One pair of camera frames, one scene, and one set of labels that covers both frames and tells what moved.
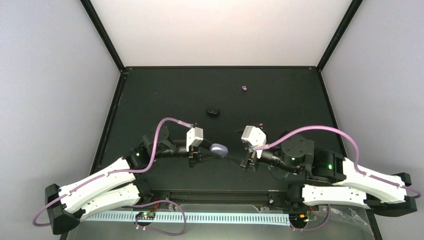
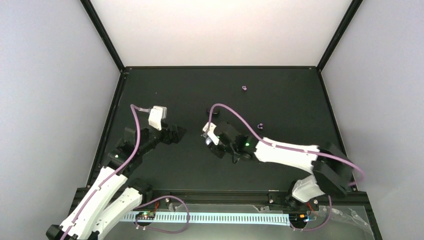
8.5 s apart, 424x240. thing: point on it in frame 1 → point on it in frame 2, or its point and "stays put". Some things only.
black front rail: (220, 197) stays put
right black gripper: (242, 161) → (218, 153)
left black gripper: (194, 151) → (175, 135)
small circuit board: (146, 215) stays put
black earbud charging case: (213, 113) stays put
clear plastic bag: (335, 222) stays put
